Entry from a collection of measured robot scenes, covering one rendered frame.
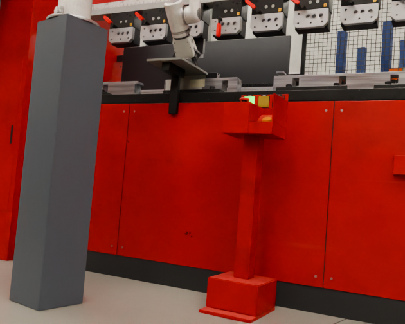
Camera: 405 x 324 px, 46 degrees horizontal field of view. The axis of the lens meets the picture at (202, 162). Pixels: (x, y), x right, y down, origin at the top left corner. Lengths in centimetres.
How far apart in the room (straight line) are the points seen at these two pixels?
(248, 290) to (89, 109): 86
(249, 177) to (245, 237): 22
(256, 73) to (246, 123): 103
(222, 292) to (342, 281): 46
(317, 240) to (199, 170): 59
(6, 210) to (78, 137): 103
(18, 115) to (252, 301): 158
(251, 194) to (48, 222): 73
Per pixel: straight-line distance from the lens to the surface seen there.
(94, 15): 276
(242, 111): 179
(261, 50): 281
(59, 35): 175
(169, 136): 218
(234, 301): 177
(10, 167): 265
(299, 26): 218
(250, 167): 180
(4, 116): 273
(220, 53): 290
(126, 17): 262
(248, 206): 179
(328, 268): 192
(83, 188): 173
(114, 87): 256
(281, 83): 215
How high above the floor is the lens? 43
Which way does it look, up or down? 3 degrees up
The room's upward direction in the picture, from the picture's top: 5 degrees clockwise
